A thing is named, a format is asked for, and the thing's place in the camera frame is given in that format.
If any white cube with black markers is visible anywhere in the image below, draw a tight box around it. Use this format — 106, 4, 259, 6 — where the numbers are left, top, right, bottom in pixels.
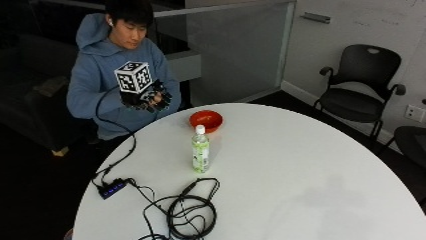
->
113, 60, 154, 95

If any red bowl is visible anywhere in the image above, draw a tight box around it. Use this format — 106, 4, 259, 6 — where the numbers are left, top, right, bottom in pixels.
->
187, 109, 223, 134

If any the person in blue hoodie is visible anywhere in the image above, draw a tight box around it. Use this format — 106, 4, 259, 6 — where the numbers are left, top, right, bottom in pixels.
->
65, 0, 182, 141

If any clear bottle with green label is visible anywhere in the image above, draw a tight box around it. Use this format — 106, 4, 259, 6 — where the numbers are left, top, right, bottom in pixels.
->
190, 124, 211, 174

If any frosted glass partition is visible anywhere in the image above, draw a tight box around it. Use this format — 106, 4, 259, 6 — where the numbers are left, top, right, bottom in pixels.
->
151, 0, 298, 107

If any grey cushion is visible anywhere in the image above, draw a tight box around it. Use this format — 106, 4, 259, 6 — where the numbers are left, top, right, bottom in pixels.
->
31, 75, 70, 98

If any dark sofa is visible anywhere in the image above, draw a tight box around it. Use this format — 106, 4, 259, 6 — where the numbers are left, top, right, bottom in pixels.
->
0, 33, 97, 158

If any black hub with blue lights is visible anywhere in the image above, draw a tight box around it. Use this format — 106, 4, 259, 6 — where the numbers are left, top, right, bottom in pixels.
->
95, 178, 130, 200

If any grey whiteboard tray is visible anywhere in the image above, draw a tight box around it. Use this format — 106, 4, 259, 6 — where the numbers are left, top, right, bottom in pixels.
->
298, 11, 332, 25

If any black office chair with armrests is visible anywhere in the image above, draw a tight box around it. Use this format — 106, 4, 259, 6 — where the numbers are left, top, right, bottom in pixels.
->
312, 44, 407, 143

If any black glove cable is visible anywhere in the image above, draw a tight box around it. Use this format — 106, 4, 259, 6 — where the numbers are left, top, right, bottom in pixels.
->
90, 85, 138, 188

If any coiled black cable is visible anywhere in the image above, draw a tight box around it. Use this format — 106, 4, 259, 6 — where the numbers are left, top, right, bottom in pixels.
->
125, 177, 222, 240

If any white wall outlet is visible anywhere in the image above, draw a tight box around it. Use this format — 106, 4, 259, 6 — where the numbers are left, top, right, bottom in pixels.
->
403, 104, 426, 123

